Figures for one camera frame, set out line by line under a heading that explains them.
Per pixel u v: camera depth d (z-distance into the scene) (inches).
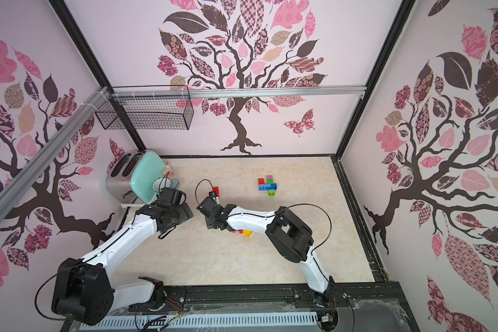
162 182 39.8
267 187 40.7
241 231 36.0
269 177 43.4
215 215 27.1
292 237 20.2
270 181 42.1
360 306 28.5
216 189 41.0
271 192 40.3
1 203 20.0
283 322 27.4
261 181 42.2
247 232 35.2
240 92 36.5
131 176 35.0
